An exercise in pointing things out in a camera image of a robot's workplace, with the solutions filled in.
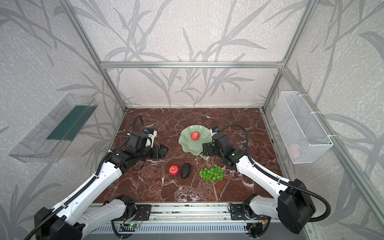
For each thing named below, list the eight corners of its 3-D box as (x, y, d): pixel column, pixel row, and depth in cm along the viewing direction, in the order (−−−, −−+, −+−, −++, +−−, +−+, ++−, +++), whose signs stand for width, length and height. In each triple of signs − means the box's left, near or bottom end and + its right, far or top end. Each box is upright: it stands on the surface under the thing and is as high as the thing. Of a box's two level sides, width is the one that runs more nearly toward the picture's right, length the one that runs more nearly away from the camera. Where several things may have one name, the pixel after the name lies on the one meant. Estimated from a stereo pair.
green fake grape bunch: (199, 181, 86) (199, 178, 81) (199, 169, 90) (199, 165, 86) (222, 181, 86) (223, 178, 81) (221, 169, 90) (222, 165, 86)
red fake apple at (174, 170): (169, 175, 88) (168, 172, 84) (170, 168, 91) (169, 165, 87) (178, 175, 88) (177, 172, 84) (179, 168, 91) (178, 165, 87)
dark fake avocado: (179, 178, 87) (178, 175, 84) (184, 165, 92) (184, 162, 89) (187, 180, 86) (187, 178, 83) (192, 167, 91) (191, 164, 88)
